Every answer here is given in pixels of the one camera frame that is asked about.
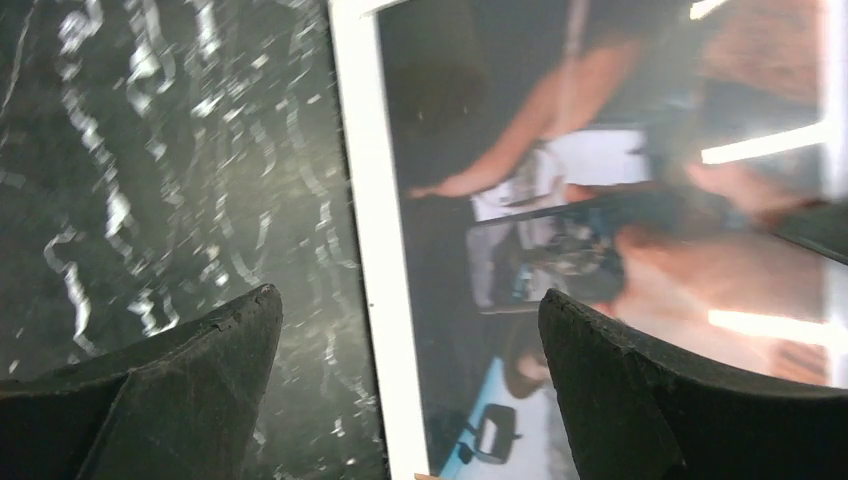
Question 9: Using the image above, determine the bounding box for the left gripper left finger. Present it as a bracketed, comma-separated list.
[1, 284, 284, 479]

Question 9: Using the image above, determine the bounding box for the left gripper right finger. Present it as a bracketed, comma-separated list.
[538, 289, 847, 479]

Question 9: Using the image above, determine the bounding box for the white wooden picture frame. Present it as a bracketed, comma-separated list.
[327, 0, 848, 480]

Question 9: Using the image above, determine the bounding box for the printed photo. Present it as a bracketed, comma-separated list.
[376, 1, 847, 479]

